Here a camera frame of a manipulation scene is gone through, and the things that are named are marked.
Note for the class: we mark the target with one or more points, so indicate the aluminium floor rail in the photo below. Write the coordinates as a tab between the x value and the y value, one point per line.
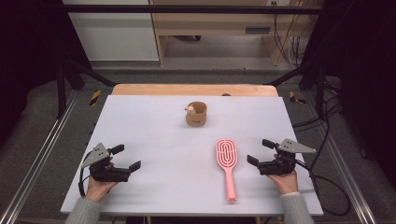
345	174
37	161

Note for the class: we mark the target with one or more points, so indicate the black horizontal frame bar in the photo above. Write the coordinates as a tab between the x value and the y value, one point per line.
186	9

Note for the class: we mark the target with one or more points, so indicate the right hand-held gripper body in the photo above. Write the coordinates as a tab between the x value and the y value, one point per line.
277	167

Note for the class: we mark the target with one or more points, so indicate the person's left hand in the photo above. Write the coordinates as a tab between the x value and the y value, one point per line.
99	189

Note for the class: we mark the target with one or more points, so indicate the white cabinet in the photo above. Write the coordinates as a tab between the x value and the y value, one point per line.
115	37

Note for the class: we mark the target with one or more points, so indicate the light wooden desk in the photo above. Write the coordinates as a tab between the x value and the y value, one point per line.
214	21

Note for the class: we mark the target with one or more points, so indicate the person's right hand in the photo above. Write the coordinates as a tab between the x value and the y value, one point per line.
285	183

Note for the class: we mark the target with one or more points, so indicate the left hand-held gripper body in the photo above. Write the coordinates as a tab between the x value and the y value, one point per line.
107	174

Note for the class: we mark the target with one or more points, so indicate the wooden table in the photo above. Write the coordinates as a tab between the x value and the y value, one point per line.
162	89

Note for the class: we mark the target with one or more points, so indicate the pink hairbrush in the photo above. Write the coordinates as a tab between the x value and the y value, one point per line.
226	152

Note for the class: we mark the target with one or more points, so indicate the black metal stand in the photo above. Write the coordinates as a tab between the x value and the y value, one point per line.
319	87
61	93

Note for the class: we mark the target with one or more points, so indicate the brown cup with animal figure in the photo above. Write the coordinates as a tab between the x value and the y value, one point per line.
196	118

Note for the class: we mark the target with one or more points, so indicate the white foam board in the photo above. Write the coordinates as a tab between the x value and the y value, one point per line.
174	161

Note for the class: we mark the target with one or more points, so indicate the black curtain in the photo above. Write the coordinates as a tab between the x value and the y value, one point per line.
367	77
28	62

